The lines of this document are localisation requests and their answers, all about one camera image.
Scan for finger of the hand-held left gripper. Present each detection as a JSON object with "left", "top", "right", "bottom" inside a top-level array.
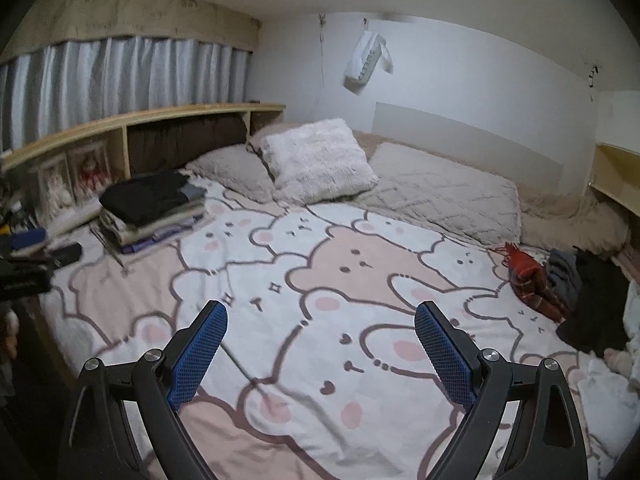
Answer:
[
  {"left": 47, "top": 242, "right": 83, "bottom": 268},
  {"left": 0, "top": 229, "right": 50, "bottom": 257}
]

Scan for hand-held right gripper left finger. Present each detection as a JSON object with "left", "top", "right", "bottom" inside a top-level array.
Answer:
[{"left": 57, "top": 300, "right": 229, "bottom": 480}]

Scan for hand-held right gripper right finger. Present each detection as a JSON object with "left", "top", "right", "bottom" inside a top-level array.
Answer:
[{"left": 414, "top": 301, "right": 590, "bottom": 480}]

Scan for black garment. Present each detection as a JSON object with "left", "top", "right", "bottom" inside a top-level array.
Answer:
[
  {"left": 100, "top": 170, "right": 191, "bottom": 226},
  {"left": 556, "top": 247, "right": 633, "bottom": 356}
]

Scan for white crumpled clothes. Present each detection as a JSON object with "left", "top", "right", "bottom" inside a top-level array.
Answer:
[{"left": 575, "top": 280, "right": 640, "bottom": 411}]

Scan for boxed pale doll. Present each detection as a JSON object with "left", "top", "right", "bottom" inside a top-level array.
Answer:
[{"left": 30, "top": 155, "right": 73, "bottom": 216}]

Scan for folded cream garment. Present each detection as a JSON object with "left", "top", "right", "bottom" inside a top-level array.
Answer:
[{"left": 100, "top": 202, "right": 207, "bottom": 247}]

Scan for folded purple garment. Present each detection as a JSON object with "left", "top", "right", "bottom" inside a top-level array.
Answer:
[{"left": 120, "top": 227, "right": 197, "bottom": 257}]

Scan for bear printed blanket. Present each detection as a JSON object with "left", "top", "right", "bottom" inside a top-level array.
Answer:
[{"left": 40, "top": 180, "right": 621, "bottom": 480}]

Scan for red plaid scarf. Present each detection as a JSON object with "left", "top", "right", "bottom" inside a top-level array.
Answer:
[{"left": 492, "top": 242, "right": 573, "bottom": 322}]

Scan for grey blue garment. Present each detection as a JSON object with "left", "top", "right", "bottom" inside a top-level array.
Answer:
[{"left": 545, "top": 249, "right": 583, "bottom": 306}]

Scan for black crumpled garment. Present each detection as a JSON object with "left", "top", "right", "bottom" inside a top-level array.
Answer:
[{"left": 556, "top": 247, "right": 633, "bottom": 356}]

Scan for long beige quilted pillow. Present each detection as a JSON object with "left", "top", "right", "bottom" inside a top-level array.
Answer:
[{"left": 350, "top": 142, "right": 522, "bottom": 247}]

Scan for pink sock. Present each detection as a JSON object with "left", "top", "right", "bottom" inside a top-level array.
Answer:
[{"left": 602, "top": 349, "right": 633, "bottom": 376}]

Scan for wooden headboard shelf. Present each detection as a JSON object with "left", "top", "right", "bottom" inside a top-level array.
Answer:
[{"left": 0, "top": 102, "right": 286, "bottom": 226}]

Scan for small beige pillow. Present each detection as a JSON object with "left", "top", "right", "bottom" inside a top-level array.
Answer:
[{"left": 185, "top": 144, "right": 276, "bottom": 205}]

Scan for beige fleece blanket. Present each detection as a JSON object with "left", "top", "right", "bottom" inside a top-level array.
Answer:
[{"left": 247, "top": 122, "right": 631, "bottom": 261}]

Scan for pale striped curtain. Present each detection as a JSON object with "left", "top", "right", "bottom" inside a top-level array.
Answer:
[{"left": 0, "top": 35, "right": 251, "bottom": 153}]

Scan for white fluffy pillow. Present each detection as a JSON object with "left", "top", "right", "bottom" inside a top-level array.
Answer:
[{"left": 259, "top": 118, "right": 379, "bottom": 206}]

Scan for beige curtain valance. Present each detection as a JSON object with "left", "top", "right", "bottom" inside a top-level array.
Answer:
[{"left": 0, "top": 0, "right": 262, "bottom": 61}]

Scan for white hanging bag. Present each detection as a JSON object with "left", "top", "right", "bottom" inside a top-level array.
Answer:
[{"left": 344, "top": 30, "right": 394, "bottom": 95}]

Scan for cream wall shelf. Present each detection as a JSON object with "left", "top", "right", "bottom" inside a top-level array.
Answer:
[{"left": 587, "top": 142, "right": 640, "bottom": 211}]

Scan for thin hanging cord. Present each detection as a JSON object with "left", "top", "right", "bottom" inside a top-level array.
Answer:
[{"left": 310, "top": 10, "right": 331, "bottom": 113}]

